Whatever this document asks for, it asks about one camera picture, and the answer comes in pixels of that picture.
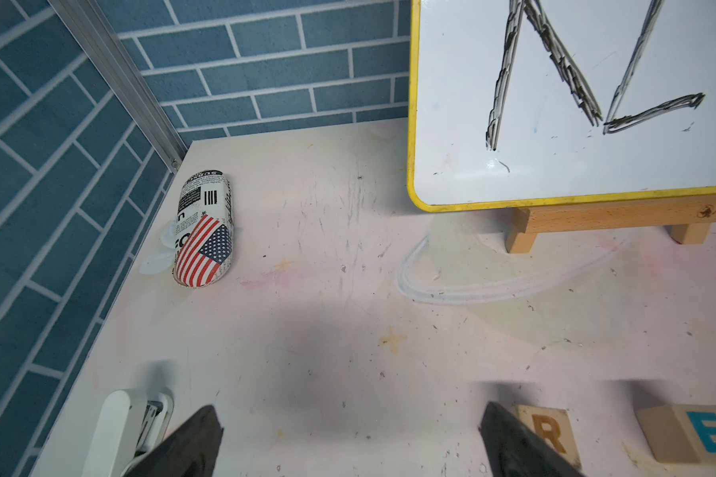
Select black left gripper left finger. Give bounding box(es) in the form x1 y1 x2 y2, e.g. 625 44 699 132
125 405 224 477

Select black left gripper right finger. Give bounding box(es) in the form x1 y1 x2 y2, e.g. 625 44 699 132
479 401 584 477

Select wooden block letter R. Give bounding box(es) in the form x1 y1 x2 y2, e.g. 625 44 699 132
515 405 582 471

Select wooden block letter E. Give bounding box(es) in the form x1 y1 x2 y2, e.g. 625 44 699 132
636 405 716 465

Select white stapler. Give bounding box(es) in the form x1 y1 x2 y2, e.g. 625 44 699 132
82 389 174 476

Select flag printed can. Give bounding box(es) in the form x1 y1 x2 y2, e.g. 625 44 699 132
172 170 235 288

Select wooden whiteboard stand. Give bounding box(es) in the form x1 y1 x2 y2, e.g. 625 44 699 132
505 195 716 254

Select white RED whiteboard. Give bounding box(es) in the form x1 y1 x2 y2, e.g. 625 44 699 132
407 1 716 213

